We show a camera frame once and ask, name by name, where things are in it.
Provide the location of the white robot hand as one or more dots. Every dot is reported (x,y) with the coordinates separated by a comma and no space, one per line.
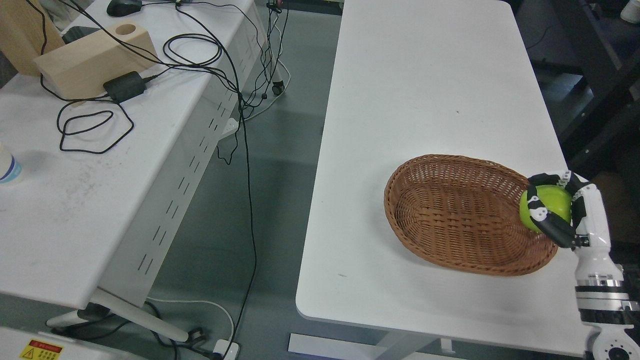
(590,230)

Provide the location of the green apple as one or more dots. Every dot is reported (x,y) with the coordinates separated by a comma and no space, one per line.
(555,198)

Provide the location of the black metal right shelf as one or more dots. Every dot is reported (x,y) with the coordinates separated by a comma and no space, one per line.
(586,59)

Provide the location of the brown wicker basket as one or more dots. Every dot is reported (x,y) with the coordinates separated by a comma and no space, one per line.
(462,213)

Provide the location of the white table with basket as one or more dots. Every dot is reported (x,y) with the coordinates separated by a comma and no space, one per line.
(411,78)

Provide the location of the white power strip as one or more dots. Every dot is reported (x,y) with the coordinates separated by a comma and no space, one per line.
(229,350)

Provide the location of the black power adapter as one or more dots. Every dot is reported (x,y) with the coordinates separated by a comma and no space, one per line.
(125,87)

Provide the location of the white perforated desk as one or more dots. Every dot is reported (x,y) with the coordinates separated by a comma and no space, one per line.
(105,186)

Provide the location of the black computer mouse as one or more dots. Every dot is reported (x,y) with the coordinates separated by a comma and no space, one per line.
(122,8)

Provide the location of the wooden block with hole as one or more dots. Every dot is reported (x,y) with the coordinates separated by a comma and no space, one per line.
(79,69)

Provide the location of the paper cup blue band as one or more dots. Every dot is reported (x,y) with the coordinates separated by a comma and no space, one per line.
(11,170)

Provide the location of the white floor device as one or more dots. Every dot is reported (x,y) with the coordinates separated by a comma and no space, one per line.
(21,345)

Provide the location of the wooden box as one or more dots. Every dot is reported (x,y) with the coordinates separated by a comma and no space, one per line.
(23,25)

